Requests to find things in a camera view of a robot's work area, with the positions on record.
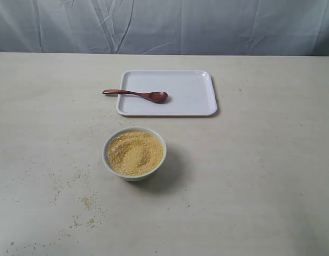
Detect dark brown wooden spoon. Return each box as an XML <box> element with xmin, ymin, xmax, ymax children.
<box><xmin>102</xmin><ymin>89</ymin><xmax>168</xmax><ymax>103</ymax></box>

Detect white ceramic bowl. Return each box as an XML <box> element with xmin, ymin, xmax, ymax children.
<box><xmin>102</xmin><ymin>126</ymin><xmax>167</xmax><ymax>181</ymax></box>

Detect tan granular powder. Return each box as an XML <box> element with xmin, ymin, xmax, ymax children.
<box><xmin>106</xmin><ymin>131</ymin><xmax>163</xmax><ymax>176</ymax></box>

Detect tan powder grains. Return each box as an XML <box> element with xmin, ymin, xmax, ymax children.
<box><xmin>49</xmin><ymin>170</ymin><xmax>106</xmax><ymax>236</ymax></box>

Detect white rectangular plastic tray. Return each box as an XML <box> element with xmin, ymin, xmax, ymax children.
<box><xmin>116</xmin><ymin>70</ymin><xmax>218</xmax><ymax>116</ymax></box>

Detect grey wrinkled backdrop curtain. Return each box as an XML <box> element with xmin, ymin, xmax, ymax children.
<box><xmin>0</xmin><ymin>1</ymin><xmax>329</xmax><ymax>56</ymax></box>

